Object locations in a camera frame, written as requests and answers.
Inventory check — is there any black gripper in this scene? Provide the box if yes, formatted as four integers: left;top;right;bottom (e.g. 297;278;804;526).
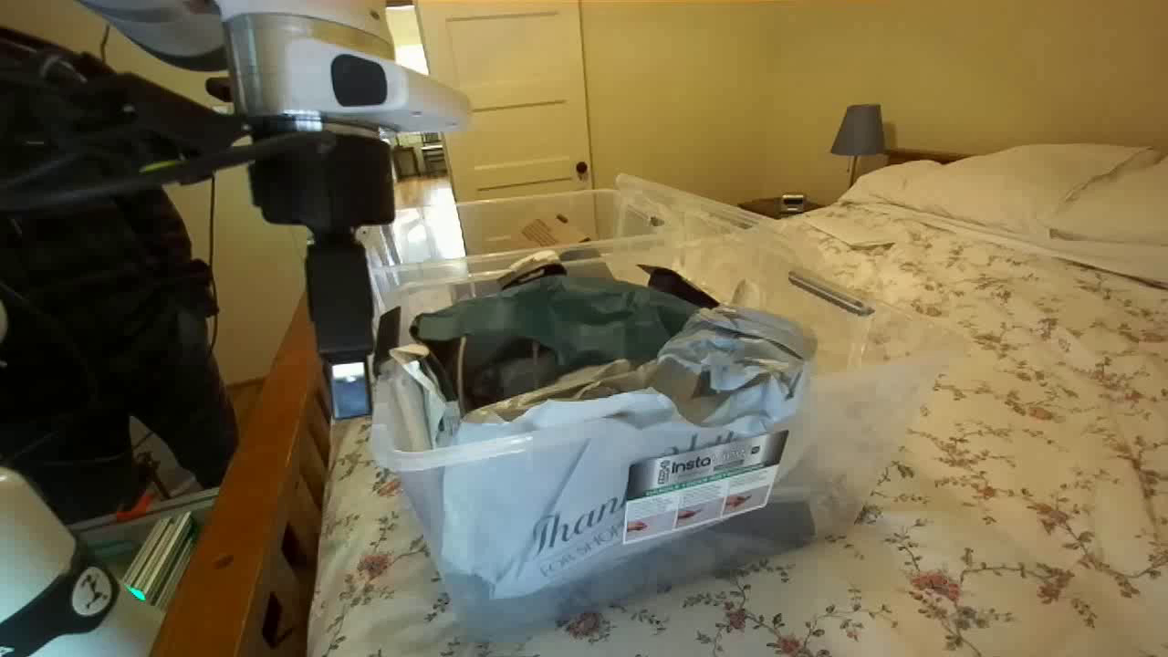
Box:
248;125;401;422

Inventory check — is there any clear plastic storage bin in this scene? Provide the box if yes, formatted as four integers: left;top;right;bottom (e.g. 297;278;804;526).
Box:
387;170;764;293
370;231;946;641

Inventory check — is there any thin black upright item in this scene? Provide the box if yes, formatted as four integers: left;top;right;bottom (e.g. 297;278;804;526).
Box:
373;304;405;372

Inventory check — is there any silver foil pouch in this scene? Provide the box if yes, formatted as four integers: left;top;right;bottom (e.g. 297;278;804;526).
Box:
382;342;467;450

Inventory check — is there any wooden bed footboard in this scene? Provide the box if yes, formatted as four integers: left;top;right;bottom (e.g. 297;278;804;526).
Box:
151;295;340;657

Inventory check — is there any dark green cloth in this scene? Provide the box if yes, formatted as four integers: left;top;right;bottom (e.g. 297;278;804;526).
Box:
410;267;703;370

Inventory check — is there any white mailer bag with script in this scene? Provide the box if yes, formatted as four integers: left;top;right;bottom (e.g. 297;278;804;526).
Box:
433;393;686;606

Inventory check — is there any person in dark jacket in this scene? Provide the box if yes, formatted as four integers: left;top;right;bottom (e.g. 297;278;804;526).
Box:
0;21;242;522

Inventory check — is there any red clamp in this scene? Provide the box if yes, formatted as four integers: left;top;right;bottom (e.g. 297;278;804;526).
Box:
117;479;159;522

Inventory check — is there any silver block with green light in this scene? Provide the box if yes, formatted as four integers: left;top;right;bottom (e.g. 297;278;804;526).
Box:
120;507;198;610

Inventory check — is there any white device with black dial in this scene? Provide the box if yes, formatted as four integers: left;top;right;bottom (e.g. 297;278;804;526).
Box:
0;466;125;657

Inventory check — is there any grey plastic mailer bag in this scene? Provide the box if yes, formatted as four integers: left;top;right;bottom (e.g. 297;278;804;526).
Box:
651;304;819;427

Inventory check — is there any dark wooden nightstand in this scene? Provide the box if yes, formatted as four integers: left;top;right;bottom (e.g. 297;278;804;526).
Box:
737;187;842;222

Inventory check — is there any grey table lamp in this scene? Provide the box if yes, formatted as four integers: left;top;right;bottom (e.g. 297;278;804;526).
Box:
830;104;890;187

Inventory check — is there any dark wooden headboard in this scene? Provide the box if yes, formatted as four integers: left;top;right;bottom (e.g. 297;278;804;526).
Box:
883;146;971;167

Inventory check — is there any white pillow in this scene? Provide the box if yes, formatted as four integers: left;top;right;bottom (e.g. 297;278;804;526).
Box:
840;144;1154;233
1052;150;1168;251

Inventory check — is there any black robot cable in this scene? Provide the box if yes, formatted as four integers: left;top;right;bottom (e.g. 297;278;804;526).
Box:
0;114;304;217

